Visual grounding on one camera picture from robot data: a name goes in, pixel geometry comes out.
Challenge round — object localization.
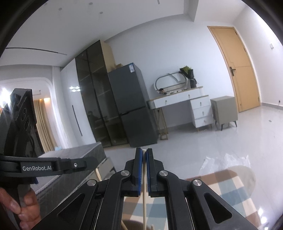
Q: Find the person left hand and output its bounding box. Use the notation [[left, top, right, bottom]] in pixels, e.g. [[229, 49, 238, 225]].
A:
[[1, 188, 41, 230]]

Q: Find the checkered plaid rug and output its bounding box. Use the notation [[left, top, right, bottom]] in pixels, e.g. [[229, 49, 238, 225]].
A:
[[122, 169, 261, 229]]

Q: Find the beige curtain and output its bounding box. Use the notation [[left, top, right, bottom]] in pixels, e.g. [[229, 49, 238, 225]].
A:
[[34, 99, 57, 152]]

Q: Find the white wardrobe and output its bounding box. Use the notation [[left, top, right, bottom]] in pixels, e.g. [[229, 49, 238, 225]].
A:
[[60, 59, 96, 146]]

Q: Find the grey nightstand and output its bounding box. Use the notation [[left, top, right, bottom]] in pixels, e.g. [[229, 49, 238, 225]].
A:
[[210, 96, 238, 131]]

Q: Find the white dressing table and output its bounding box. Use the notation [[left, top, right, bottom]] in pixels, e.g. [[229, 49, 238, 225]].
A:
[[148, 86, 213, 140]]

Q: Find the black glass cabinet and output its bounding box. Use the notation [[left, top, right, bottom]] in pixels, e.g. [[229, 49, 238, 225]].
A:
[[75, 40, 128, 147]]

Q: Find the dark grey refrigerator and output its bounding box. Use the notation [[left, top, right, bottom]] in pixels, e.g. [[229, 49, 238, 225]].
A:
[[108, 63, 158, 148]]

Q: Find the oval vanity mirror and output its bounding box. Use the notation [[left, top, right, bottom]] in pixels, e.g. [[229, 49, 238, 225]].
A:
[[154, 71, 189, 95]]

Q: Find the wooden door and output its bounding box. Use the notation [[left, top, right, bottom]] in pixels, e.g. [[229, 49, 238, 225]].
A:
[[208, 26, 261, 112]]

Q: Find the potted green plant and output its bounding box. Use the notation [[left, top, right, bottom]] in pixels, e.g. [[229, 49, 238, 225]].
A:
[[179, 66, 197, 88]]

